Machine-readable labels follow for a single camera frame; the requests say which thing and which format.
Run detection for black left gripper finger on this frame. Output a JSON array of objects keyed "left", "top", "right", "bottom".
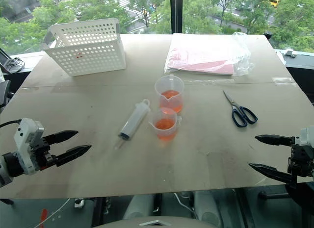
[
  {"left": 50, "top": 144, "right": 92, "bottom": 168},
  {"left": 43, "top": 130, "right": 79, "bottom": 145}
]

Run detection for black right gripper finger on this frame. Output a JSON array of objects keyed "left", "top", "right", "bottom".
[
  {"left": 248, "top": 163, "right": 298, "bottom": 189},
  {"left": 255, "top": 134, "right": 296, "bottom": 148}
]

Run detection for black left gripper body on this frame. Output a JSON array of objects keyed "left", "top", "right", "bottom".
[{"left": 29, "top": 136, "right": 59, "bottom": 171}]

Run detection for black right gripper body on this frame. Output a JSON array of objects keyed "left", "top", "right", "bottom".
[{"left": 287, "top": 143, "right": 314, "bottom": 178}]

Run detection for large plastic syringe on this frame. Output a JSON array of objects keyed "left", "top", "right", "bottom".
[{"left": 113, "top": 98, "right": 151, "bottom": 151}]

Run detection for small beaker with orange liquid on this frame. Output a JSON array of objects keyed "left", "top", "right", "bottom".
[{"left": 148, "top": 106, "right": 183, "bottom": 142}]

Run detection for large beaker with orange liquid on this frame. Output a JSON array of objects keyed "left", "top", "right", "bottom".
[{"left": 154, "top": 75, "right": 185, "bottom": 115}]

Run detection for clear tape strip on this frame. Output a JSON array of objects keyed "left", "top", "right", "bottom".
[{"left": 272, "top": 76, "right": 297, "bottom": 85}]

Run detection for red stick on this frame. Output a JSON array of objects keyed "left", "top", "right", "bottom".
[{"left": 40, "top": 208, "right": 48, "bottom": 228}]

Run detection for black chair part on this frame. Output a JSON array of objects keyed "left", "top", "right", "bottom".
[{"left": 0, "top": 79, "right": 15, "bottom": 109}]

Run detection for grey rounded shape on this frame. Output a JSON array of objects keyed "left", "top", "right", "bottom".
[
  {"left": 193, "top": 189, "right": 222, "bottom": 227},
  {"left": 122, "top": 193, "right": 155, "bottom": 221}
]

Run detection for clear plastic bag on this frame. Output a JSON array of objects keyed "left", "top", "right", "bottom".
[{"left": 230, "top": 31, "right": 256, "bottom": 77}]

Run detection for white perforated plastic basket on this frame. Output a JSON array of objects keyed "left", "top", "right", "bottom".
[{"left": 41, "top": 18, "right": 127, "bottom": 77}]

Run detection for pink paper stack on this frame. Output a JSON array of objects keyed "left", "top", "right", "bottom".
[{"left": 164, "top": 32, "right": 236, "bottom": 76}]

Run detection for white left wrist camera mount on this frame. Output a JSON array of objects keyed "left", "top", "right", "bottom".
[{"left": 13, "top": 118, "right": 46, "bottom": 176}]

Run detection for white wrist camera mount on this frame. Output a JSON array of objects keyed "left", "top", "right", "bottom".
[
  {"left": 295, "top": 125, "right": 314, "bottom": 149},
  {"left": 13, "top": 118, "right": 46, "bottom": 176}
]

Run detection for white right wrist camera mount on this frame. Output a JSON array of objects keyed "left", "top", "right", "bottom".
[{"left": 295, "top": 125, "right": 314, "bottom": 149}]

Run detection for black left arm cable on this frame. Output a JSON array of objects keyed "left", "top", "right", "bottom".
[{"left": 0, "top": 119, "right": 23, "bottom": 129}]

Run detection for blue handled scissors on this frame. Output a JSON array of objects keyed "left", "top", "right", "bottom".
[{"left": 222, "top": 90, "right": 259, "bottom": 128}]

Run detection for white cable under table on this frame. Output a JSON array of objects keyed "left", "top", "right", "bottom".
[{"left": 173, "top": 192, "right": 200, "bottom": 219}]

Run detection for black device with cables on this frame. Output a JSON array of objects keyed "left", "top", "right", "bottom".
[{"left": 0, "top": 47, "right": 26, "bottom": 75}]

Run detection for black window frame post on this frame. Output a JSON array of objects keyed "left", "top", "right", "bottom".
[{"left": 170, "top": 0, "right": 183, "bottom": 34}]

